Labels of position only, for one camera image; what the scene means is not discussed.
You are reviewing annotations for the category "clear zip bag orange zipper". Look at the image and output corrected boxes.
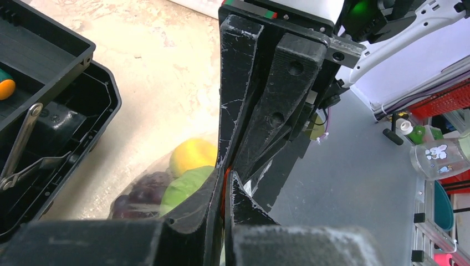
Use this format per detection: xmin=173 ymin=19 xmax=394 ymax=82
xmin=106 ymin=132 xmax=273 ymax=221

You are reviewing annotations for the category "aluminium frame rail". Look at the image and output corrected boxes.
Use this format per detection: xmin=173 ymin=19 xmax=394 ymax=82
xmin=411 ymin=180 xmax=469 ymax=265

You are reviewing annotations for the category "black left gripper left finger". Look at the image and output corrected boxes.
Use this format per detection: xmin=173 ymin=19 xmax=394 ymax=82
xmin=1 ymin=169 xmax=222 ymax=265

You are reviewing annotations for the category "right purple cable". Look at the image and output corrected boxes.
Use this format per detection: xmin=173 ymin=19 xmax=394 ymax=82
xmin=315 ymin=106 xmax=331 ymax=145

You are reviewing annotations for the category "green bottle white cap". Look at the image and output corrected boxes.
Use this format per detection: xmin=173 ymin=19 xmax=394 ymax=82
xmin=396 ymin=118 xmax=444 ymax=145

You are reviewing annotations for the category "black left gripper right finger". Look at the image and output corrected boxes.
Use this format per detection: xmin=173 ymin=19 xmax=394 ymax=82
xmin=224 ymin=170 xmax=385 ymax=266

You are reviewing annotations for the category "black plastic toolbox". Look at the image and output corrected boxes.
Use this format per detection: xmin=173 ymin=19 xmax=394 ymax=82
xmin=1 ymin=62 xmax=122 ymax=245

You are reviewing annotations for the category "green cabbage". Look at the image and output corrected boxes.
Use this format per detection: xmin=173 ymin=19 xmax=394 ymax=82
xmin=160 ymin=166 xmax=214 ymax=217

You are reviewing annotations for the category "teal round object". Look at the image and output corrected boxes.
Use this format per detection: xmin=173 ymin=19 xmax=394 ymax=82
xmin=434 ymin=181 xmax=455 ymax=232

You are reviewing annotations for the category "dark red grapes bunch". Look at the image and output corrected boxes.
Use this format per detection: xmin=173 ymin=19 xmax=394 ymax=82
xmin=108 ymin=171 xmax=173 ymax=219

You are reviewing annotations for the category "clear plastic cup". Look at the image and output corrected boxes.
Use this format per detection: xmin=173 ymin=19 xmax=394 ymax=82
xmin=410 ymin=137 xmax=469 ymax=181

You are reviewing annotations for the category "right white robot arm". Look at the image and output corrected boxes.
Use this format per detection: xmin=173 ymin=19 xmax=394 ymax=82
xmin=216 ymin=1 xmax=469 ymax=172

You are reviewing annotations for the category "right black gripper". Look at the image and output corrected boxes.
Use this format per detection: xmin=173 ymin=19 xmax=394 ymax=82
xmin=217 ymin=1 xmax=364 ymax=182

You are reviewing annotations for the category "green handle screwdriver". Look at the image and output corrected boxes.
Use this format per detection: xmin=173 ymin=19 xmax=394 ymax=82
xmin=0 ymin=69 xmax=16 ymax=100

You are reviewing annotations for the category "black toolbox tray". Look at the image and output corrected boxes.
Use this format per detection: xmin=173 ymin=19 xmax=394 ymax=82
xmin=1 ymin=1 xmax=96 ymax=131

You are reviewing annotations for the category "red plastic crate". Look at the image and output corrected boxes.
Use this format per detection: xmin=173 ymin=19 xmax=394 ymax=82
xmin=407 ymin=78 xmax=469 ymax=119

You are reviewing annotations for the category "yellow orange fruit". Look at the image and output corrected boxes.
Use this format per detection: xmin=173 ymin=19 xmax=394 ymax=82
xmin=169 ymin=138 xmax=218 ymax=178

